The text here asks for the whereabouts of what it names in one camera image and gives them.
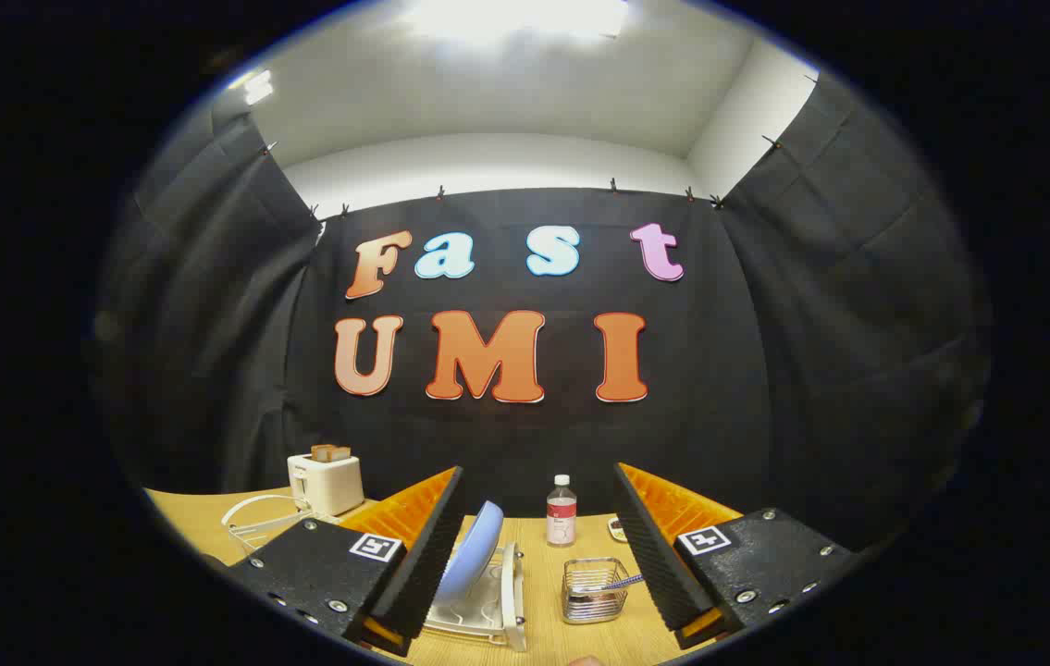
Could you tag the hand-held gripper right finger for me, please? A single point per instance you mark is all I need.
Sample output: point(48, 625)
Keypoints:
point(654, 555)

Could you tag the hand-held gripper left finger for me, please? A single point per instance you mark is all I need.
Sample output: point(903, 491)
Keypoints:
point(423, 564)

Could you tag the blue plate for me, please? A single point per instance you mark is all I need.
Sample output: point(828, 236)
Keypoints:
point(474, 555)

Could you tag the white dish rack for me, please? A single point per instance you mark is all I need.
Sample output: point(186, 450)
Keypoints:
point(513, 592)

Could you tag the white divided dish with beans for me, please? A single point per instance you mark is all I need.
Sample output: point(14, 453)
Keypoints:
point(617, 530)

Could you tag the clear bottle with red label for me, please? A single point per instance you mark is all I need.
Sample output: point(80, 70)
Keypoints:
point(562, 518)

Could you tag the white toaster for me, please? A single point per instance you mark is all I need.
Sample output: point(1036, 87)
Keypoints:
point(330, 486)

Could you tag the brown bread slice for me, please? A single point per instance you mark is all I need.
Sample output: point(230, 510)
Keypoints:
point(330, 453)

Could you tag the black backdrop cloth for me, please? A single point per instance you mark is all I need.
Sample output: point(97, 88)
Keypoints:
point(719, 370)

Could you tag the ceiling light panel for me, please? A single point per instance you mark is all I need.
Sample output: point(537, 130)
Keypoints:
point(257, 86)
point(515, 17)

